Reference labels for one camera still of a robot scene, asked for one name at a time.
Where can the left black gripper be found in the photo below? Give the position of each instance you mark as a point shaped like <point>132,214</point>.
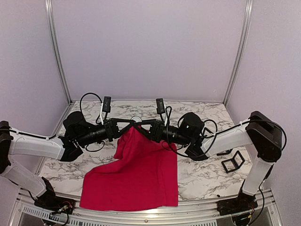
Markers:
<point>108,124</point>

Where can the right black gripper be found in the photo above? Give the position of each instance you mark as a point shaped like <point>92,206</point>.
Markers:
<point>157,132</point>

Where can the red t-shirt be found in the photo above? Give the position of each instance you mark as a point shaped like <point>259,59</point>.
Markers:
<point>142,177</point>

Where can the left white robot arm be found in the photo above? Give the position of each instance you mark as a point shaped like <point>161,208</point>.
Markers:
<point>78,135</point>

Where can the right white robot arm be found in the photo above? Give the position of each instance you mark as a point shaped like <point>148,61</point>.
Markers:
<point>191,139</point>

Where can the black open display box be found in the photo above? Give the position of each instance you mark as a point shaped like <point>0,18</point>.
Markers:
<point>206,132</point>
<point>224,152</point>
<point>234,163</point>

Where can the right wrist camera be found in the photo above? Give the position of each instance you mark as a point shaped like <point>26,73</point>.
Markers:
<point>162,111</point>

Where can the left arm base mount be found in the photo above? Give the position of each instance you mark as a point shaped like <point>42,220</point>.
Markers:
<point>50,201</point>

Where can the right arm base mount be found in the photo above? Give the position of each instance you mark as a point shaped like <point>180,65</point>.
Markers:
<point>242,202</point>

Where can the left aluminium frame post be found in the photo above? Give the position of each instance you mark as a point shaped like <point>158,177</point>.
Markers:
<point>55,46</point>

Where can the aluminium frame post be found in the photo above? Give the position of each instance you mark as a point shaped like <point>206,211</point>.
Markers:
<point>55,46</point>
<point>241,48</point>

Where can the right aluminium frame post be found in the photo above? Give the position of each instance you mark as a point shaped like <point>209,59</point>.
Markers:
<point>241,48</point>

